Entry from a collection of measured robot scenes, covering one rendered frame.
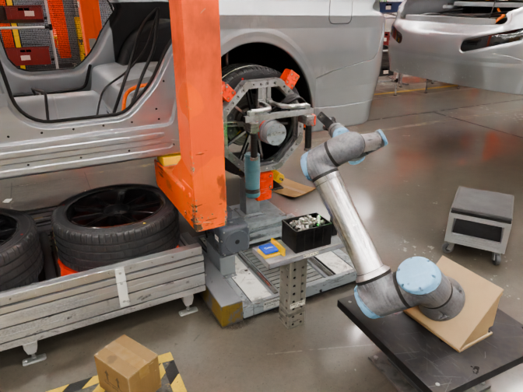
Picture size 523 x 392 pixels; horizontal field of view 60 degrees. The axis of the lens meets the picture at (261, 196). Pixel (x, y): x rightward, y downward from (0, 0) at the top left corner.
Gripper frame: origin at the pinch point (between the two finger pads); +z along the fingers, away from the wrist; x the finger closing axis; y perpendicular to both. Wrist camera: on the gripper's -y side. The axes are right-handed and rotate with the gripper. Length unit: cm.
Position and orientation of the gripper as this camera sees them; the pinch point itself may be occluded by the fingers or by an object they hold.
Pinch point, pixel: (326, 120)
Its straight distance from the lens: 273.2
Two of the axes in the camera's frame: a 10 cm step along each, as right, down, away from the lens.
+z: -0.6, -3.6, 9.3
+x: 6.7, -7.1, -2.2
